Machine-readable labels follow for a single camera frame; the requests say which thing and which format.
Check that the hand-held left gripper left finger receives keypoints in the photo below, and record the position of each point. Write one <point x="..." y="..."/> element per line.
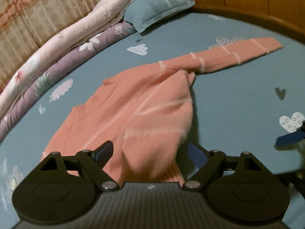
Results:
<point x="104" y="152"/>

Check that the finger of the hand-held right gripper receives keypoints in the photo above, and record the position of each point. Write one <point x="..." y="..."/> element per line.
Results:
<point x="289" y="139"/>

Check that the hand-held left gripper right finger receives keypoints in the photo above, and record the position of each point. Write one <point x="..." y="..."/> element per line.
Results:
<point x="196" y="155"/>

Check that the pink striped knit sweater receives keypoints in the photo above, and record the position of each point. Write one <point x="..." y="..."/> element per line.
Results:
<point x="152" y="105"/>

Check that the bed with teal floral sheet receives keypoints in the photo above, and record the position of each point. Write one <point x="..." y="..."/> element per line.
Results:
<point x="233" y="100"/>

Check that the purple floral quilt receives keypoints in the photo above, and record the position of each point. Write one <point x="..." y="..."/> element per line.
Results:
<point x="71" y="59"/>

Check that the pale pink floral quilt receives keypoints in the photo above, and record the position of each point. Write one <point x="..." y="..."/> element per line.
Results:
<point x="59" y="43"/>

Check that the teal printed pillow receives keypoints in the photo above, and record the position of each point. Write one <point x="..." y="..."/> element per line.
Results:
<point x="154" y="9"/>

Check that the beige and red patterned curtain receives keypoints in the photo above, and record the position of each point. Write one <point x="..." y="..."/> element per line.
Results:
<point x="35" y="16"/>

